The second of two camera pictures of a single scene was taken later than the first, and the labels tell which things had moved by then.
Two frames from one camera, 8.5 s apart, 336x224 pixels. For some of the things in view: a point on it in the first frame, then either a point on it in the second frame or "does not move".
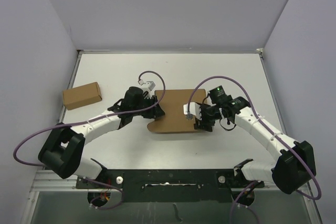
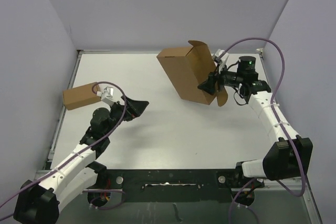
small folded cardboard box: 75,97 does not move
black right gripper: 203,124 -> 209,85
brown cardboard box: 172,103 -> 187,67
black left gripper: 154,112 -> 134,108
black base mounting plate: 170,185 does not move
